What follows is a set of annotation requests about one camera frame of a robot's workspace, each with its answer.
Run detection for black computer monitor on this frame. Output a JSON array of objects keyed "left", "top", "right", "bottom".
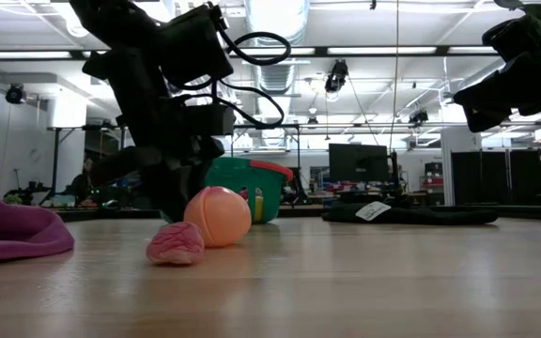
[{"left": 328, "top": 143, "right": 390, "bottom": 183}]

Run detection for large pink bumpy toy fruit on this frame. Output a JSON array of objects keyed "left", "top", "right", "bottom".
[{"left": 146, "top": 221, "right": 206, "bottom": 266}]

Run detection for black partition panels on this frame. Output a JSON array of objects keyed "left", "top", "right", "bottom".
[{"left": 451, "top": 140, "right": 541, "bottom": 207}]

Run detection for overhead LED light bar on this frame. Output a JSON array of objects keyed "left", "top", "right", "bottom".
[{"left": 0, "top": 44, "right": 502, "bottom": 60}]

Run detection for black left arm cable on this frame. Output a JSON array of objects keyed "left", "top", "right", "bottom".
[{"left": 166, "top": 30, "right": 293, "bottom": 131}]

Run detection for black cloth with white tag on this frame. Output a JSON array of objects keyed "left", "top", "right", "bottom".
[{"left": 321, "top": 200, "right": 501, "bottom": 225}]

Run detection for teal plastic basket orange handles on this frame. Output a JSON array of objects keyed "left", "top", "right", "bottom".
[{"left": 204, "top": 157, "right": 295, "bottom": 224}]

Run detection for orange toy peach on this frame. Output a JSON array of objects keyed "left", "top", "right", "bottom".
[{"left": 183, "top": 185, "right": 253, "bottom": 249}]

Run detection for silver ventilation duct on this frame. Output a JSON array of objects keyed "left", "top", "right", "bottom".
[{"left": 244, "top": 0, "right": 310, "bottom": 147}]

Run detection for person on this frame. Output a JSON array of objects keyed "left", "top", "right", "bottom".
[{"left": 70, "top": 157, "right": 98, "bottom": 206}]

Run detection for black aluminium table frame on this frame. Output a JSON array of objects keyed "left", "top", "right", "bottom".
[{"left": 54, "top": 204, "right": 541, "bottom": 223}]

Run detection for black ceiling spotlight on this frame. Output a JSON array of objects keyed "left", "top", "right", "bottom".
[
  {"left": 324, "top": 59, "right": 349, "bottom": 93},
  {"left": 5, "top": 83, "right": 27, "bottom": 105},
  {"left": 409, "top": 108, "right": 430, "bottom": 126}
]

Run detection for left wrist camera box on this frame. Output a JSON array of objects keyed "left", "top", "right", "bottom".
[{"left": 183, "top": 102, "right": 237, "bottom": 137}]

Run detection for pink cloth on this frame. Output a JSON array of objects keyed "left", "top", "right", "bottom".
[{"left": 0, "top": 161, "right": 76, "bottom": 264}]

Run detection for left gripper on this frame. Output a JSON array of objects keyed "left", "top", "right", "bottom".
[{"left": 89, "top": 91, "right": 227, "bottom": 224}]

